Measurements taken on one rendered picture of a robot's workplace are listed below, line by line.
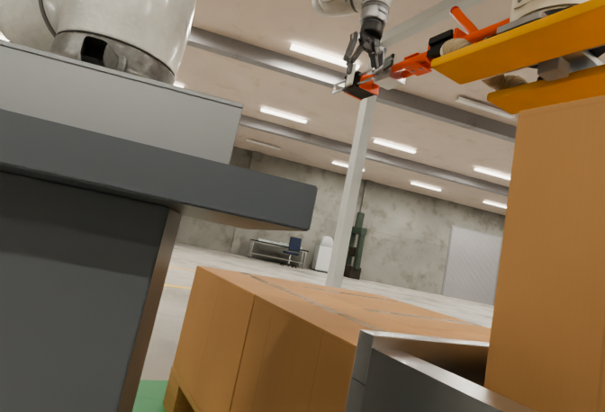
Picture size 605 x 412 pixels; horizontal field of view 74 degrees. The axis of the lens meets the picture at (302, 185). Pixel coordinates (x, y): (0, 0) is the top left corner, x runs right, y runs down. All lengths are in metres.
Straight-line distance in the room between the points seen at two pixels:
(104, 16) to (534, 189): 0.58
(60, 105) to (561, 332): 0.59
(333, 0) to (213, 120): 1.07
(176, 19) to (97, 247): 0.31
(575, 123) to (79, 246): 0.59
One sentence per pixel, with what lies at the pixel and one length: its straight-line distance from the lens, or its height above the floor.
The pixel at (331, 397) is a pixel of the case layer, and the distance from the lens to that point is 0.86.
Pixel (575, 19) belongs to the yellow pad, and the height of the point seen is 1.11.
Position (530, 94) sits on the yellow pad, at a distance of 1.00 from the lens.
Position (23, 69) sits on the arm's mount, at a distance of 0.50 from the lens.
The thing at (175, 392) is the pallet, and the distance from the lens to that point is 1.74.
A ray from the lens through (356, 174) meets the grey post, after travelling 4.38.
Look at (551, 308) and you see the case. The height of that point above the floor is 0.69.
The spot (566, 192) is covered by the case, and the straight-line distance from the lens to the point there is 0.59.
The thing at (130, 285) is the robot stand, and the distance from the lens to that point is 0.46.
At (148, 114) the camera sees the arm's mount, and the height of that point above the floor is 0.80.
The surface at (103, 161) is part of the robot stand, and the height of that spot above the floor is 0.73.
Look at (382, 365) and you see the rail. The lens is 0.53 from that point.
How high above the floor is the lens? 0.70
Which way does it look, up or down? 9 degrees up
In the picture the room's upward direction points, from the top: 12 degrees clockwise
